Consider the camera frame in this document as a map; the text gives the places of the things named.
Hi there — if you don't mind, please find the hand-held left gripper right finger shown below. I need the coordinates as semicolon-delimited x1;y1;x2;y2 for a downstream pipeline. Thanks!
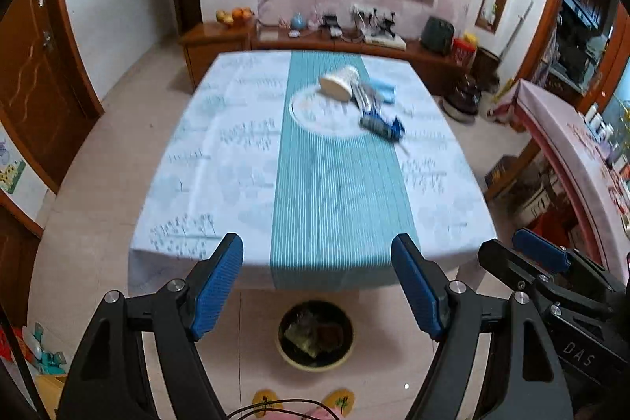
390;233;574;420

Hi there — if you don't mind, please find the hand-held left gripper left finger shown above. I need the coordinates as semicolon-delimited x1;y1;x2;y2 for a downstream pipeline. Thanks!
58;233;245;420

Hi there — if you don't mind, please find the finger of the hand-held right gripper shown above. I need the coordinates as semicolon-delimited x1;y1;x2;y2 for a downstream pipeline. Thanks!
512;228;616;288
477;239;557;307

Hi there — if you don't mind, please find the round trash bin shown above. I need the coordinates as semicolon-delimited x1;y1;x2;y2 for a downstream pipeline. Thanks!
276;299;355;370

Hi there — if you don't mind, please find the pink covered table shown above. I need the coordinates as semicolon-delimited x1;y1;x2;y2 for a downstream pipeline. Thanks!
512;78;630;253

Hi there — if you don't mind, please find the teal striped tablecloth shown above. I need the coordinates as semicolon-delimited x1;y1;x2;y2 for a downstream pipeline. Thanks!
128;50;498;293

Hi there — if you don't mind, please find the yellow slipper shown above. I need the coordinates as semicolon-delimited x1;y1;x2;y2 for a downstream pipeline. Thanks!
322;388;356;416
252;389;286;413

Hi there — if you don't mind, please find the blue and white wrapper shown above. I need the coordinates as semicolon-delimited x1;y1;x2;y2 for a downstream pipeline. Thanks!
359;110;407;141

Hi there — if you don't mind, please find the dark brown pot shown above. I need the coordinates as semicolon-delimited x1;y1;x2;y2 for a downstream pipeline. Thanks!
443;76;485;123

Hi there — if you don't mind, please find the teal plastic toy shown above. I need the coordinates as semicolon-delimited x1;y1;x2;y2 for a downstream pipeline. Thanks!
22;324;67;374

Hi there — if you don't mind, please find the dark brown bin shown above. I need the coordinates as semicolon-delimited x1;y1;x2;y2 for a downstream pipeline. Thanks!
472;48;500;81

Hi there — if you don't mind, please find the silver foil wrapper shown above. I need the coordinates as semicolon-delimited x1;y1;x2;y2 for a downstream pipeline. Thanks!
352;80;385;113

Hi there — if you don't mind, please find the white round placemat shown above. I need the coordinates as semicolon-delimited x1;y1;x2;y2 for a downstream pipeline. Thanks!
290;83;395;139

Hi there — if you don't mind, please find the yellow plastic stool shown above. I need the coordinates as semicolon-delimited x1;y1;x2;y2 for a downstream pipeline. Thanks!
34;373;67;420

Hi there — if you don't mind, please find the light blue packet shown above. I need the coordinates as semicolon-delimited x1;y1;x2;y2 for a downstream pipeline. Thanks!
367;76;397;105

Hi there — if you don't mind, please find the red and yellow box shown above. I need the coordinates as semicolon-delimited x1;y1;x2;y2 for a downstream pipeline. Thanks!
452;33;479;65

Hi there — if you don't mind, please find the grey metal pole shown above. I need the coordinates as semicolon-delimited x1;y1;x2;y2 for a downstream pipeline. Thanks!
497;1;535;76

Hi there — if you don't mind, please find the checkered paper cup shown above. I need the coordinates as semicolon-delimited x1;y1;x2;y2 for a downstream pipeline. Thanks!
319;65;361;101

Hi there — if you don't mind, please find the dark green appliance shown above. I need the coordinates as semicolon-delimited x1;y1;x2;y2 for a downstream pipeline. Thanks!
421;17;456;56

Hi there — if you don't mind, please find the wooden television cabinet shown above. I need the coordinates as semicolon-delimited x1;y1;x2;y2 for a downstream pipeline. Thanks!
178;21;473;91

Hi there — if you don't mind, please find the white set-top box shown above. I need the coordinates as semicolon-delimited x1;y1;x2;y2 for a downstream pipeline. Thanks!
363;31;408;51

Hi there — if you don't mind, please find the bowl of fruit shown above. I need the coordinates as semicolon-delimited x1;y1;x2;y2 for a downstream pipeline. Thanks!
215;7;254;26

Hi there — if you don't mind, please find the wooden door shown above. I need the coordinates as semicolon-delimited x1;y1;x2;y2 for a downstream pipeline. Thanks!
0;0;104;194

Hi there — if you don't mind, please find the black cable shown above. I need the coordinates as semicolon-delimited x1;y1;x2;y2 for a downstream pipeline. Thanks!
226;398;316;420

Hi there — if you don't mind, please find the colourful wall chart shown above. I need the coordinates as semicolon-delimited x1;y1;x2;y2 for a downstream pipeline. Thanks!
0;135;28;194

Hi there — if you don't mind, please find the power strip with cables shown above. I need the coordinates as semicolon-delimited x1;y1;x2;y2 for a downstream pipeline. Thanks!
350;4;399;37

